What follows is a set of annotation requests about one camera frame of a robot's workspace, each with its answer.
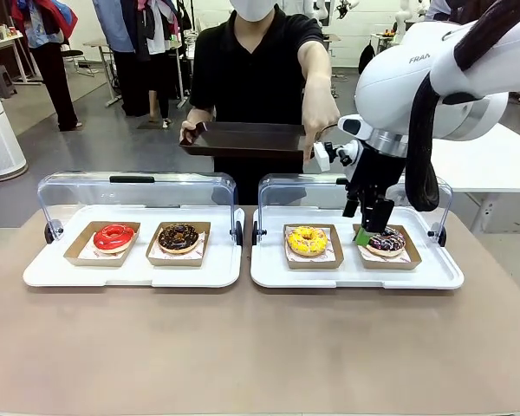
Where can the white printed paper liner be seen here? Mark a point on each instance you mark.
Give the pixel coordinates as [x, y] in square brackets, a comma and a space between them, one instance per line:
[409, 258]
[331, 256]
[86, 253]
[156, 255]

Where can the purple chocolate donut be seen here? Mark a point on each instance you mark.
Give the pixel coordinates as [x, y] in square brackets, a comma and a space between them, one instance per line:
[390, 265]

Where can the white background work table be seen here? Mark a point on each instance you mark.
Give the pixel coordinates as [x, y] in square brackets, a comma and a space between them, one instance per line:
[8, 43]

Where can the chocolate nut donut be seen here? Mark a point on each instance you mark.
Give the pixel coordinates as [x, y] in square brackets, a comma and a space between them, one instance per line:
[177, 238]

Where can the white face mask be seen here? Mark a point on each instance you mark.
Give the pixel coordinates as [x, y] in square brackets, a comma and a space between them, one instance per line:
[253, 8]

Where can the clear hinged display lid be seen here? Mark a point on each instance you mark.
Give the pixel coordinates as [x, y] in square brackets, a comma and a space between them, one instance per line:
[177, 190]
[294, 190]

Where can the white side table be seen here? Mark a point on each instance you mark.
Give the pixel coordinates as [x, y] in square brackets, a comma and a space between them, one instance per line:
[494, 160]

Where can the dark brown serving tray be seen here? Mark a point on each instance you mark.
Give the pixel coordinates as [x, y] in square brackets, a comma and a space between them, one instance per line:
[251, 138]

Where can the chocolate sprinkled donut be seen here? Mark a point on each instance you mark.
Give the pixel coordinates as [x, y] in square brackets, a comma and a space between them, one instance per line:
[177, 262]

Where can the person's left forearm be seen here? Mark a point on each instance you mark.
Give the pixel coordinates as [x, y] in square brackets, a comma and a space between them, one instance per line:
[316, 69]

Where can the person's left hand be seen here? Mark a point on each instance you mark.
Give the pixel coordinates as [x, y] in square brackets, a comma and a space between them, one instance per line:
[318, 117]

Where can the yellow frosted donut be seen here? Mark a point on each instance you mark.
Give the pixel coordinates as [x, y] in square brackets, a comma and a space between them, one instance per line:
[314, 264]

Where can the grey plastic stool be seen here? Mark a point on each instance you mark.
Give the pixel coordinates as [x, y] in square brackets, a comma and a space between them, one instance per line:
[2, 80]

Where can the person's right hand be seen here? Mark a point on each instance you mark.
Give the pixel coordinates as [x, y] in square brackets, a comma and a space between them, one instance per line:
[190, 130]

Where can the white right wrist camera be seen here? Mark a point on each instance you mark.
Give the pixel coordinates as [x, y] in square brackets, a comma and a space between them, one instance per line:
[323, 158]

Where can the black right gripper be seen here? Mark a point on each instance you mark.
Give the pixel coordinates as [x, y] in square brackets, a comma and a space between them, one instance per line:
[372, 173]

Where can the person in black shirt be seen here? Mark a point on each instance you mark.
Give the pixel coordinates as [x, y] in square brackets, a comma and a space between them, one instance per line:
[251, 65]

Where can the white display tray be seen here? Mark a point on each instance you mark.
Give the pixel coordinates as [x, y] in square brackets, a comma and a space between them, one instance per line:
[134, 275]
[351, 277]

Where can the red glazed donut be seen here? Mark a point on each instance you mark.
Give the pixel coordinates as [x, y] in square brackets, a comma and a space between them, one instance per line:
[112, 240]

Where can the dark purple drizzled donut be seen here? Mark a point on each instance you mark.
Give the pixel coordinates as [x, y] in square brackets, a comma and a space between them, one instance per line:
[388, 242]

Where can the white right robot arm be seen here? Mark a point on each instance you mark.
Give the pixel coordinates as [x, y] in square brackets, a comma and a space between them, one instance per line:
[394, 73]

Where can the bystander with red jacket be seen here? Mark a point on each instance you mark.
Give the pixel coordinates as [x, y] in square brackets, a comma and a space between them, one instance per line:
[52, 65]

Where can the red frosted donut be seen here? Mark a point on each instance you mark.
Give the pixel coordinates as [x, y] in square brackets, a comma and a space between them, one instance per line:
[76, 253]

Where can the person's right forearm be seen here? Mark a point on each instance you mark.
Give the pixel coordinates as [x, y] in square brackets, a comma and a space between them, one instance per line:
[198, 113]

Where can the bystander in light blue shirt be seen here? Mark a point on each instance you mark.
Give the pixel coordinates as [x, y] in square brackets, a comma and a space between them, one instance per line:
[125, 65]

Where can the yellow sprinkled donut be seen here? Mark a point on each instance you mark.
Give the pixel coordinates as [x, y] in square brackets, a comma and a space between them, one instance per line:
[305, 240]

